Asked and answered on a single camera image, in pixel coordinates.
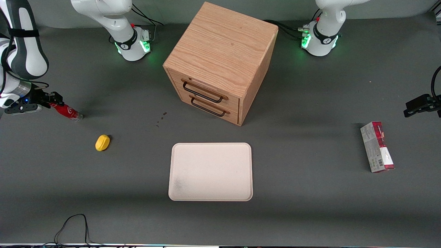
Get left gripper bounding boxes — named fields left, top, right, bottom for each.
left=403, top=93, right=441, bottom=118

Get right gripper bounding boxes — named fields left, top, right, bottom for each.
left=5, top=90, right=65, bottom=115

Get red coke bottle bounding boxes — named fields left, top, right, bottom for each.
left=51, top=102, right=83, bottom=122

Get beige plastic tray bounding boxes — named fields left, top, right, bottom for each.
left=168, top=143, right=253, bottom=202

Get red and grey carton box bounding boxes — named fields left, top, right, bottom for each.
left=360, top=121, right=395, bottom=173

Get yellow lemon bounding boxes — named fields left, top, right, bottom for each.
left=95, top=134, right=111, bottom=152

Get wooden drawer front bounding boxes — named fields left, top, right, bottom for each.
left=181, top=92, right=240, bottom=125
left=168, top=70, right=240, bottom=111

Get wooden drawer cabinet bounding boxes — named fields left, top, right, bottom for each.
left=163, top=2, right=279, bottom=126

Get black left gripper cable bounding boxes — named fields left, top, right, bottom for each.
left=431, top=65, right=441, bottom=100

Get black right arm base cables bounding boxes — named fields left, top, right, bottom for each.
left=109, top=4, right=163, bottom=43

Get black arm base cables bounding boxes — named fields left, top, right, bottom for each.
left=109, top=4, right=163, bottom=43
left=264, top=20, right=310, bottom=39

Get thin black table cable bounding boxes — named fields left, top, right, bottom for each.
left=53, top=214, right=104, bottom=247

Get black metal drawer handle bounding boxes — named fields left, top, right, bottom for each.
left=181, top=79, right=228, bottom=103
left=189, top=95, right=230, bottom=117

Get black left arm base cables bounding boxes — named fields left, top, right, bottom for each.
left=264, top=20, right=310, bottom=39

